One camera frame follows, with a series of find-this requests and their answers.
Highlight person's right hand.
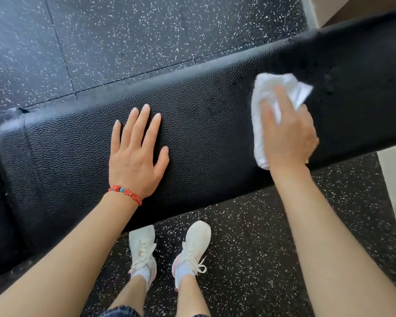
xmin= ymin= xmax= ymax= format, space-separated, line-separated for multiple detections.
xmin=260 ymin=85 xmax=319 ymax=173

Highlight person's left hand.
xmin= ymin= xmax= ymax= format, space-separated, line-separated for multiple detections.
xmin=108 ymin=104 xmax=170 ymax=200

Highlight person's left forearm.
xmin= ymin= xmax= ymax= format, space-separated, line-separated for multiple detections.
xmin=0 ymin=191 xmax=140 ymax=317

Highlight person's right white sneaker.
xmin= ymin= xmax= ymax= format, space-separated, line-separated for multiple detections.
xmin=171 ymin=221 xmax=212 ymax=291

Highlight person's right white sock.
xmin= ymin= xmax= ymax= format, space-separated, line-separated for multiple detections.
xmin=176 ymin=262 xmax=196 ymax=281

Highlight person's left white sneaker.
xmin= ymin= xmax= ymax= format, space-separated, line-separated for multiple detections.
xmin=128 ymin=225 xmax=158 ymax=291

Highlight white cleaning cloth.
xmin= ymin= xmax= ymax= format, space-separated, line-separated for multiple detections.
xmin=251 ymin=73 xmax=314 ymax=171

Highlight person's right leg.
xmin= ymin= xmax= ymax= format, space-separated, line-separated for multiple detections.
xmin=175 ymin=275 xmax=212 ymax=317

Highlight red bead bracelet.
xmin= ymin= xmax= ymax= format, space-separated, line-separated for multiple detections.
xmin=108 ymin=185 xmax=143 ymax=206

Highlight blue denim shorts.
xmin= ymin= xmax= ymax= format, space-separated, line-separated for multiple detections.
xmin=98 ymin=306 xmax=212 ymax=317

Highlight black padded bench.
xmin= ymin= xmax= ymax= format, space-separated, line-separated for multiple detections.
xmin=0 ymin=5 xmax=396 ymax=280

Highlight person's left white sock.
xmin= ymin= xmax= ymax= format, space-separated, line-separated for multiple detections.
xmin=131 ymin=265 xmax=151 ymax=285

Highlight person's white sock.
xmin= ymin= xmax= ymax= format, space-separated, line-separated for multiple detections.
xmin=176 ymin=262 xmax=196 ymax=281
xmin=131 ymin=265 xmax=151 ymax=285

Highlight person's left leg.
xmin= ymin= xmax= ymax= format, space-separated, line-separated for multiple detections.
xmin=108 ymin=275 xmax=148 ymax=317

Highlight person's right forearm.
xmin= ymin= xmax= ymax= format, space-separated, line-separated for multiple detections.
xmin=269 ymin=164 xmax=396 ymax=317

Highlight person's white sneaker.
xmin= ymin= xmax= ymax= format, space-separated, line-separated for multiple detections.
xmin=128 ymin=225 xmax=158 ymax=291
xmin=171 ymin=221 xmax=212 ymax=291

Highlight person's leg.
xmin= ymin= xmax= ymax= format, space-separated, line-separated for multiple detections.
xmin=175 ymin=275 xmax=212 ymax=317
xmin=108 ymin=275 xmax=148 ymax=317

